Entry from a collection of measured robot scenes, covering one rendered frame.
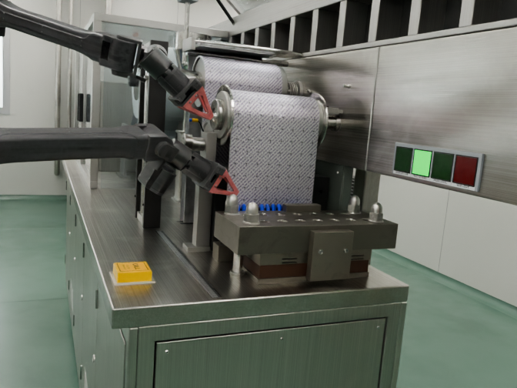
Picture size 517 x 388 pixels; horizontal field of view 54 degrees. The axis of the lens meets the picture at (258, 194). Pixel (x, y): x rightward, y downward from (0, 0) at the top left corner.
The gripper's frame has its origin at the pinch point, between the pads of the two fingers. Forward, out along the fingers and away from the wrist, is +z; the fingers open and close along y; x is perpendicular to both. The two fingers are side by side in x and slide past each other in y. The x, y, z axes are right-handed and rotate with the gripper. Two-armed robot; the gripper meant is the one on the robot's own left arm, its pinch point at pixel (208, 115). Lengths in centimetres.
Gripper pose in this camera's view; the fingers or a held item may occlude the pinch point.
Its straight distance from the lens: 123.5
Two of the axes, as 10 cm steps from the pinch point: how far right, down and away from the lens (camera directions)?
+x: 6.5, -7.5, 1.3
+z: 6.6, 6.4, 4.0
